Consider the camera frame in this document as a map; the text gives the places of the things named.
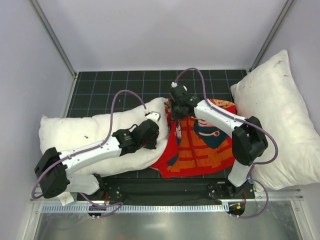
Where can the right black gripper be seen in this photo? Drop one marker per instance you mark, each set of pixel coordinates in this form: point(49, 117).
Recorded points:
point(177, 110)

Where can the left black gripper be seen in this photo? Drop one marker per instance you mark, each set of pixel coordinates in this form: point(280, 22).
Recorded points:
point(153, 136)

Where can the red patterned pillowcase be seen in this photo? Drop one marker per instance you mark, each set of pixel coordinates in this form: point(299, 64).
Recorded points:
point(194, 148)

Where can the white pillow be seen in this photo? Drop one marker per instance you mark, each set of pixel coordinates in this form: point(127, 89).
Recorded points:
point(66, 134)
point(270, 94)

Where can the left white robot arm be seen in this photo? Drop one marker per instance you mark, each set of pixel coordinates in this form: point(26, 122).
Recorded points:
point(56, 171)

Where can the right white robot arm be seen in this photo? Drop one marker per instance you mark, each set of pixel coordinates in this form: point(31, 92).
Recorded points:
point(248, 139)

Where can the black grid mat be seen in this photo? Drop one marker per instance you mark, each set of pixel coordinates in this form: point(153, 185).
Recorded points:
point(98, 93)

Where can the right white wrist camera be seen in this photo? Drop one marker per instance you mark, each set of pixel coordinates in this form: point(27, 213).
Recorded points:
point(175, 86)

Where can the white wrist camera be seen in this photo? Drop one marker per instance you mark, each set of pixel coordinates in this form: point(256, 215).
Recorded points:
point(175, 86)
point(152, 115)

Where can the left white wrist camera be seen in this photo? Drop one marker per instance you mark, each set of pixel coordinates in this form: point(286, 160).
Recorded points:
point(152, 115)

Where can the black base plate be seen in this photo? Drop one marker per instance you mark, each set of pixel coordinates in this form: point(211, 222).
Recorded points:
point(171, 191)

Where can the white slotted cable duct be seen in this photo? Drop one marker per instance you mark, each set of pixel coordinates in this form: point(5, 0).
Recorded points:
point(128, 209)

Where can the right aluminium frame post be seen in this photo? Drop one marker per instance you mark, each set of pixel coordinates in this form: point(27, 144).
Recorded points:
point(279, 21)

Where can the aluminium frame post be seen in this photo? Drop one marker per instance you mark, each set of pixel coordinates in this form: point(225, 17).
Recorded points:
point(52, 35)
point(279, 21)

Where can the left aluminium frame post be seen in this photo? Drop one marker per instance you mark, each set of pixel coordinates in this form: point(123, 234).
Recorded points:
point(52, 35)

